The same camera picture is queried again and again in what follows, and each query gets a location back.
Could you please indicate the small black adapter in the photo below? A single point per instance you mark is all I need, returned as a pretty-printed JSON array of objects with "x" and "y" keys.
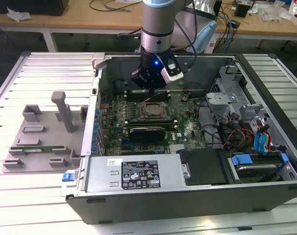
[{"x": 235, "y": 23}]

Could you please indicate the clear plastic bags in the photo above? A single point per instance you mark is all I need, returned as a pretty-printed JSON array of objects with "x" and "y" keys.
[{"x": 273, "y": 12}]

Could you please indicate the small silver chipset heatsink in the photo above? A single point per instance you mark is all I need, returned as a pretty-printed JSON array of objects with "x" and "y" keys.
[{"x": 176, "y": 147}]

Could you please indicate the green RAM stick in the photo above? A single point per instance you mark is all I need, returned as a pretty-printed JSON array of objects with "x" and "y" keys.
[{"x": 50, "y": 147}]

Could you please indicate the small black box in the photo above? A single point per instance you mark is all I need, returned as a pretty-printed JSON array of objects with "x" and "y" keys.
[{"x": 241, "y": 11}]

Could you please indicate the black graphics card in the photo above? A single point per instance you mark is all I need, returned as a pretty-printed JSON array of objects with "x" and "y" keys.
[{"x": 146, "y": 134}]

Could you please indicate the black RAM slot bank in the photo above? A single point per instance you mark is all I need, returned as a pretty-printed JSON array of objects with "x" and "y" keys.
[
  {"x": 151, "y": 121},
  {"x": 133, "y": 97}
]

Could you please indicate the hard disk in blue carrier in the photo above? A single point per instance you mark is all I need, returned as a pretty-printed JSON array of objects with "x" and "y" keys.
[{"x": 241, "y": 160}]

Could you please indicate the crumpled clear plastic wrap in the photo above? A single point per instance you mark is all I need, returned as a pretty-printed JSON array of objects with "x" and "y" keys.
[{"x": 17, "y": 15}]

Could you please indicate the green motherboard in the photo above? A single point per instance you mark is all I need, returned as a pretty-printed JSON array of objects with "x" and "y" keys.
[{"x": 187, "y": 132}]

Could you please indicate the silver metal drive cage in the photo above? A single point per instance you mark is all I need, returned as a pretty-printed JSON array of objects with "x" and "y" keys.
[{"x": 219, "y": 102}]

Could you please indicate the black and silver PC case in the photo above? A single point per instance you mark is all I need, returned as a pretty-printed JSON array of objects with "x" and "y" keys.
[{"x": 163, "y": 205}]

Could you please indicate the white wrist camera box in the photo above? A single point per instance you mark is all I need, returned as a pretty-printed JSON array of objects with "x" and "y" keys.
[{"x": 173, "y": 73}]

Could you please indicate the blue case latch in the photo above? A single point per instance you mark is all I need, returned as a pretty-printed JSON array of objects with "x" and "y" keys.
[{"x": 67, "y": 177}]

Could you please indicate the grey plastic parts rack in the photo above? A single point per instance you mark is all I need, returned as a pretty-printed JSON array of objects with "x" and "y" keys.
[{"x": 48, "y": 137}]

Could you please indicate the blue expansion slot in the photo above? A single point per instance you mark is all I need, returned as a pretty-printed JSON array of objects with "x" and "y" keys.
[{"x": 125, "y": 145}]

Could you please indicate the large black box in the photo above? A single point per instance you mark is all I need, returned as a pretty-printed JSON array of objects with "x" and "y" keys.
[{"x": 28, "y": 6}]

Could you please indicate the black plastic shroud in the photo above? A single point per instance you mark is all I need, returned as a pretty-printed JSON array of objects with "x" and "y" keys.
[{"x": 205, "y": 166}]

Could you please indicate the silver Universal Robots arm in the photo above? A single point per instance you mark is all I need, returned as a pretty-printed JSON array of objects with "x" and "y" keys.
[{"x": 158, "y": 22}]

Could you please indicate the silver power supply with label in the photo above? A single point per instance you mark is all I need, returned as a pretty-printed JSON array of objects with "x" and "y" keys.
[{"x": 102, "y": 173}]

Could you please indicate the metal CPU socket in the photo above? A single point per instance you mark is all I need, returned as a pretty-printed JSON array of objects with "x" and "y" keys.
[{"x": 139, "y": 117}]

